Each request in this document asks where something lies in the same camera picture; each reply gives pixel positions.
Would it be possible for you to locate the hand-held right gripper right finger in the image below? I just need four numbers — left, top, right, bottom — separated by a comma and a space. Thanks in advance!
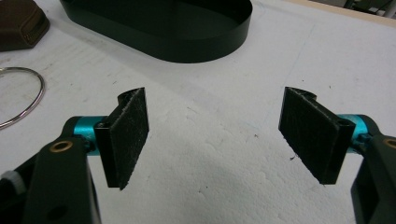
277, 86, 372, 186

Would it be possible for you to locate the brown leather pouch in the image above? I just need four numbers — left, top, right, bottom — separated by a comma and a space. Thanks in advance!
0, 0, 51, 53

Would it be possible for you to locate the black oval tray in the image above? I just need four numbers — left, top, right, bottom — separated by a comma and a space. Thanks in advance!
59, 0, 254, 64

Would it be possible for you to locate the silver metal ring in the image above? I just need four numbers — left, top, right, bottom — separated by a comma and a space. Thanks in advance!
0, 66, 47, 131

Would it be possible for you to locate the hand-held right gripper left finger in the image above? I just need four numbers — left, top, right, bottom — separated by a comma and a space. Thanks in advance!
72, 87, 150, 191

